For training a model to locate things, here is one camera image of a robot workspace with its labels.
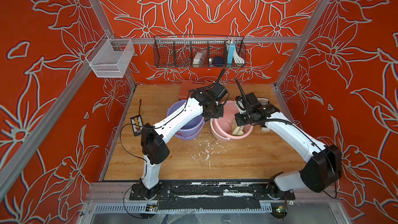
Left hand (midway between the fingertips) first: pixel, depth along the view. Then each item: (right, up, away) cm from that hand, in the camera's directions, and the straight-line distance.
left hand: (219, 113), depth 79 cm
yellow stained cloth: (+9, -9, +1) cm, 13 cm away
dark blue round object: (+2, +32, +18) cm, 37 cm away
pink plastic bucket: (+4, -9, +14) cm, 17 cm away
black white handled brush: (+37, +6, +31) cm, 48 cm away
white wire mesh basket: (-65, +33, +13) cm, 74 cm away
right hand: (+9, -3, +3) cm, 10 cm away
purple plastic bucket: (-14, -8, -2) cm, 17 cm away
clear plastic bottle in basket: (-10, +32, +13) cm, 36 cm away
